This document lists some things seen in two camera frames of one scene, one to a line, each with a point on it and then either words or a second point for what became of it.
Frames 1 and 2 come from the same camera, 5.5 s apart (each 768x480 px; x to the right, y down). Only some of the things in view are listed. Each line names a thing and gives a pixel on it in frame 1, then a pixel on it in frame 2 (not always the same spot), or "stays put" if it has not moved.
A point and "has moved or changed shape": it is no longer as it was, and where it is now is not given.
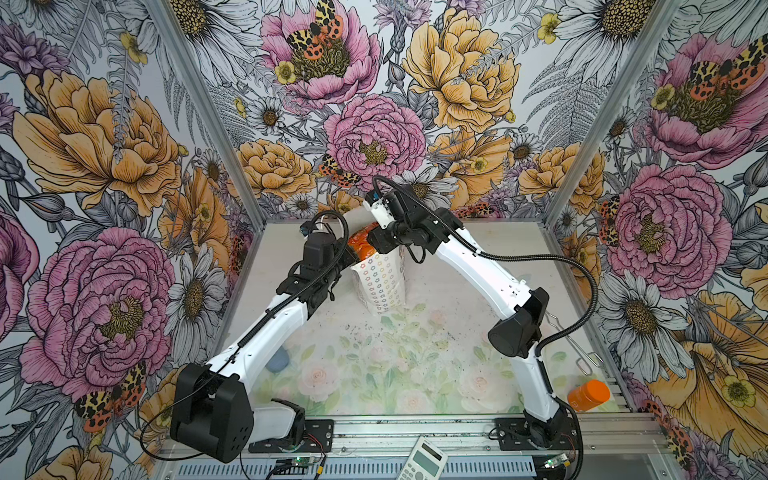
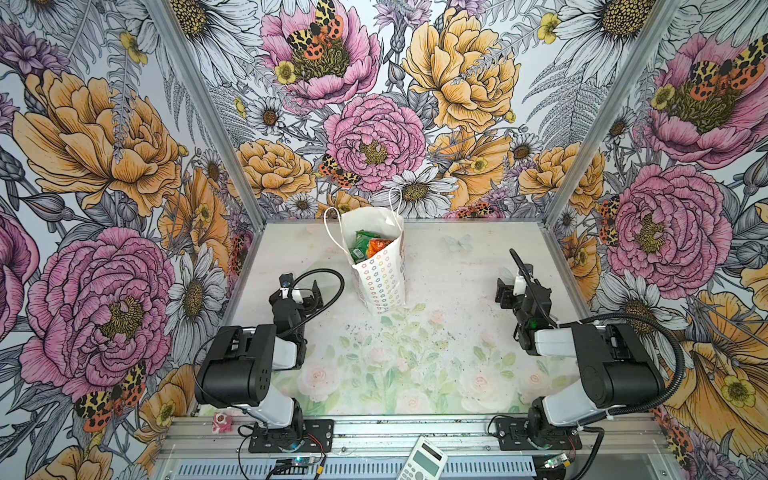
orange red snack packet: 360,243 has moved or changed shape
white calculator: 425,461 stays put
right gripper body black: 395,233 -> 510,301
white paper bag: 379,277 stays put
